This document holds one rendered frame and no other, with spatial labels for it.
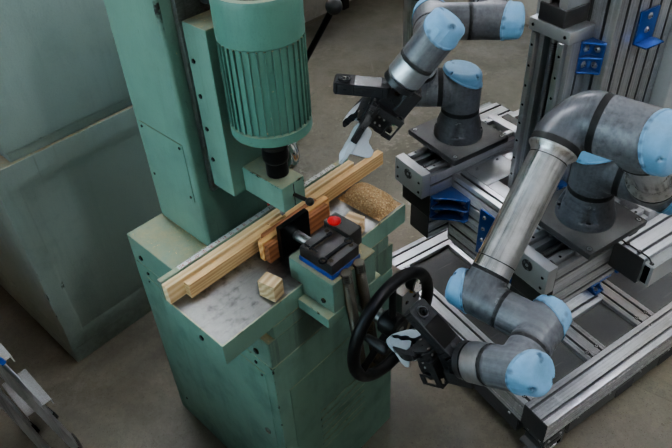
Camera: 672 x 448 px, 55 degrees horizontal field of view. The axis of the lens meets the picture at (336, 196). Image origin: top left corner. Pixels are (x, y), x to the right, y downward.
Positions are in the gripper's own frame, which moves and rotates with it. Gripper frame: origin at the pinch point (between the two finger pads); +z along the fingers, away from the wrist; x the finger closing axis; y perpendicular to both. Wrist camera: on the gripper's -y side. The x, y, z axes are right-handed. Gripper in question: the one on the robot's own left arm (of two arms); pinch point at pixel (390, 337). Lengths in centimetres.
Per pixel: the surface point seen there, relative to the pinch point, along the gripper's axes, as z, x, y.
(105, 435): 123, -38, 32
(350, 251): 7.7, 5.1, -17.2
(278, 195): 23.7, 4.6, -31.8
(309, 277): 15.8, -2.0, -14.7
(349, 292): 9.4, 1.6, -9.0
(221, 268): 32.0, -12.1, -22.6
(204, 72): 23, 1, -63
